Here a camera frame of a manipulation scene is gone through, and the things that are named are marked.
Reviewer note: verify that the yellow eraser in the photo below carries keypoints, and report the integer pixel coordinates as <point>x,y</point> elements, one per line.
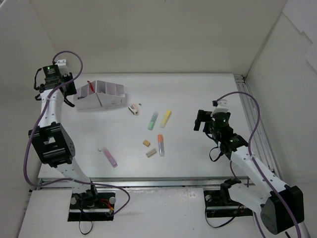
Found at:
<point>146,143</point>

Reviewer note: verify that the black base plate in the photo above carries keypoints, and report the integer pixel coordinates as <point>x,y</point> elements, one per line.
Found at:
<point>216,207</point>
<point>100,210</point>

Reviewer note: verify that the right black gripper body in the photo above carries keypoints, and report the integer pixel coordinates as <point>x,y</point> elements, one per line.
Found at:
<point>202,118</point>

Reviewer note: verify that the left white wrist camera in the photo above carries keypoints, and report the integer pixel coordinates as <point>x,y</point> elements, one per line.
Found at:
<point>61,67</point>

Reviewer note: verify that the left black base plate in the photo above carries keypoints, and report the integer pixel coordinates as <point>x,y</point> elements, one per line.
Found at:
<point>100,210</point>

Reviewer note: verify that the yellow highlighter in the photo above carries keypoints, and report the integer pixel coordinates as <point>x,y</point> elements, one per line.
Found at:
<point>165,119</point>

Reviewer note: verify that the red ballpoint pen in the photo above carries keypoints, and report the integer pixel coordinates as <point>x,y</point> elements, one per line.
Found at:
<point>91,87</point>

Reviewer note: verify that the beige eraser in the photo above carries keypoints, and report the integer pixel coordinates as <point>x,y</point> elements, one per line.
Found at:
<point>151,153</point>

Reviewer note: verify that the white desk organizer container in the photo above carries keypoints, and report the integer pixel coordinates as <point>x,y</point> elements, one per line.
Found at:
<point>107,95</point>

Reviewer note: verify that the pink highlighter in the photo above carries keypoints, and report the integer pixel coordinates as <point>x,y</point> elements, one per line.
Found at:
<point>109,156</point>

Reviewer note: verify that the orange translucent highlighter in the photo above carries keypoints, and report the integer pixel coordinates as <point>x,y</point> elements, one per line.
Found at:
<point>161,145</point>

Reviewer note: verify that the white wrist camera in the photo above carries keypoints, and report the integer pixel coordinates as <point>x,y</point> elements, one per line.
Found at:
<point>61,67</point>
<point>221,106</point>

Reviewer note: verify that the green highlighter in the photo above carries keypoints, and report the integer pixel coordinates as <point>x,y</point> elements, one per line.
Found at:
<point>153,121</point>

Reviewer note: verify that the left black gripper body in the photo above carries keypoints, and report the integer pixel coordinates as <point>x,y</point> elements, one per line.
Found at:
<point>68,89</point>

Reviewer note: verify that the aluminium table rail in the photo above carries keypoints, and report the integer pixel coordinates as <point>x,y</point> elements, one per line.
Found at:
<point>163,182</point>

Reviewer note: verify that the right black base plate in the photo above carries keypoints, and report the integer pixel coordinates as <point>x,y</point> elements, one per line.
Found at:
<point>216,207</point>

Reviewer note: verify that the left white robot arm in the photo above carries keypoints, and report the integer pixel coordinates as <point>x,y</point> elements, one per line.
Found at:
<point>50,140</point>

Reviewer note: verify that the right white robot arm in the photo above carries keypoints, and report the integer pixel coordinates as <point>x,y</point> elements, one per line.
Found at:
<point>278,205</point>

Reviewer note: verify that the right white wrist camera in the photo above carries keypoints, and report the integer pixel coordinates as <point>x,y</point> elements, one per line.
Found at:
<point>221,106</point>

